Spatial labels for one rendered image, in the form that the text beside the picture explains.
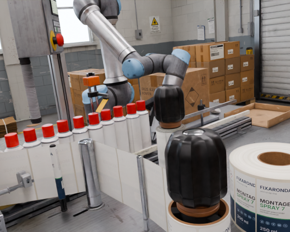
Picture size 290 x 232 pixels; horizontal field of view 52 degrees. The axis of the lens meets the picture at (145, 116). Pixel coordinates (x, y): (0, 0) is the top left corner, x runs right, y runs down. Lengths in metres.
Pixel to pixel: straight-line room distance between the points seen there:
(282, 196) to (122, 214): 0.38
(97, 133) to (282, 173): 0.57
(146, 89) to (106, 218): 0.95
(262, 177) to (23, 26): 0.72
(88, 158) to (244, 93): 4.66
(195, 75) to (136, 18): 5.75
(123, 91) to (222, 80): 3.55
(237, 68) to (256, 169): 4.46
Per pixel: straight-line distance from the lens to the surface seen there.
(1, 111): 6.33
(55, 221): 0.82
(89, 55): 6.69
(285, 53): 5.58
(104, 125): 1.00
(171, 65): 1.15
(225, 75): 4.89
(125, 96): 1.39
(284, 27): 5.57
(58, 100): 1.07
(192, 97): 1.59
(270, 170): 0.65
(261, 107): 1.90
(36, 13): 0.92
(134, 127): 1.05
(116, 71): 1.38
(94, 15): 1.24
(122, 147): 1.05
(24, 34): 0.92
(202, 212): 0.41
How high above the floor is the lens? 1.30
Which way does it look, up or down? 14 degrees down
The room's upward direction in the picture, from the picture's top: 6 degrees counter-clockwise
